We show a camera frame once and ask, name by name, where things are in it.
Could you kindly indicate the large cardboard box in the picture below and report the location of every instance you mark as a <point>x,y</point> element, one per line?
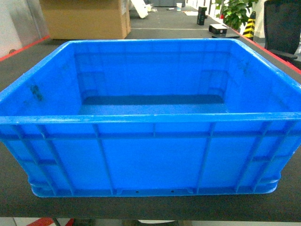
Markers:
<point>86,19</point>

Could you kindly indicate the black office chair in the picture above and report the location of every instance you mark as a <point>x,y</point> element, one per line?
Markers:
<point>282,27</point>

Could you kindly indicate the white paper cup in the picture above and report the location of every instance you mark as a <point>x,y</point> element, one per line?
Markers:
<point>179,6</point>

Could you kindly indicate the black rectangular device box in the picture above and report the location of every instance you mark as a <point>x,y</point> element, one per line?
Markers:
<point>218,29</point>

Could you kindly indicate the yellow black striped bollard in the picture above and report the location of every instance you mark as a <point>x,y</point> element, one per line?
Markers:
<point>250,26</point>

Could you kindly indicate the tall black box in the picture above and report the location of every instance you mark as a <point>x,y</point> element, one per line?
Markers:
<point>201,15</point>

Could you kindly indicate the green potted plant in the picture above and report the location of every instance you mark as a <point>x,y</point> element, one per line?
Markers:
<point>234,13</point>

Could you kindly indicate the large blue plastic crate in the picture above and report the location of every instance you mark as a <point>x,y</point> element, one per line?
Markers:
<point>117,118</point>

